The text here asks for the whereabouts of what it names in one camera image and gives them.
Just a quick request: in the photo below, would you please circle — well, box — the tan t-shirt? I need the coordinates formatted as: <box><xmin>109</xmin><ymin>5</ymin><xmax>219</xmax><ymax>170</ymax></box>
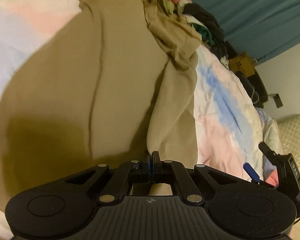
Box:
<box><xmin>0</xmin><ymin>0</ymin><xmax>201</xmax><ymax>210</ymax></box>

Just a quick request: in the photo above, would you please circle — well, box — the pile of mixed clothes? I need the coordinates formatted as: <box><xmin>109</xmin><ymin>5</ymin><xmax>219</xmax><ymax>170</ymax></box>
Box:
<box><xmin>166</xmin><ymin>0</ymin><xmax>228</xmax><ymax>64</ymax></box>

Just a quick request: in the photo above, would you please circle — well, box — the pastel pillow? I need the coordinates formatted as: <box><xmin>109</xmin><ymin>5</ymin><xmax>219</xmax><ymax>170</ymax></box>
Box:
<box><xmin>256</xmin><ymin>107</ymin><xmax>284</xmax><ymax>186</ymax></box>

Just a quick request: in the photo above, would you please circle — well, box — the quilted beige headboard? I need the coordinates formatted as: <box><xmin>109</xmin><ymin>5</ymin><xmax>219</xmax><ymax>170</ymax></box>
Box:
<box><xmin>277</xmin><ymin>114</ymin><xmax>300</xmax><ymax>171</ymax></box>

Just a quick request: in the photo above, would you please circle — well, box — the pastel bed duvet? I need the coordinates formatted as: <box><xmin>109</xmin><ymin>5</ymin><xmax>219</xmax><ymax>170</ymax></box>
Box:
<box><xmin>0</xmin><ymin>0</ymin><xmax>263</xmax><ymax>239</ymax></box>

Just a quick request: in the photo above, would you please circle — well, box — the black sofa chair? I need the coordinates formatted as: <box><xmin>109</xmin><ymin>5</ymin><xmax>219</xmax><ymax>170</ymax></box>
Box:
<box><xmin>235</xmin><ymin>72</ymin><xmax>268</xmax><ymax>108</ymax></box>

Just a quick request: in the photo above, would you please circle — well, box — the brown paper bag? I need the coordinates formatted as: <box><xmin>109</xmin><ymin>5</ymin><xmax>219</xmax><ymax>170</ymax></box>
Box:
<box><xmin>229</xmin><ymin>52</ymin><xmax>255</xmax><ymax>77</ymax></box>

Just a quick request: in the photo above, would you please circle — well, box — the blue curtain right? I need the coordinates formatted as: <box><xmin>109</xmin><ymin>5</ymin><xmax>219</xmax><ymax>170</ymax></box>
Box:
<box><xmin>191</xmin><ymin>0</ymin><xmax>300</xmax><ymax>63</ymax></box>

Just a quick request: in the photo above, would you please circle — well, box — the black wall socket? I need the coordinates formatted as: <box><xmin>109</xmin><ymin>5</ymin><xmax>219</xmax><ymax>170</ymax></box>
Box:
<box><xmin>273</xmin><ymin>94</ymin><xmax>283</xmax><ymax>108</ymax></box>

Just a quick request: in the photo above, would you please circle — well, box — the white charging cable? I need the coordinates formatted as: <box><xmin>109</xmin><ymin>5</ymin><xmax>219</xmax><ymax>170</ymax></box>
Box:
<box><xmin>250</xmin><ymin>86</ymin><xmax>262</xmax><ymax>104</ymax></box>

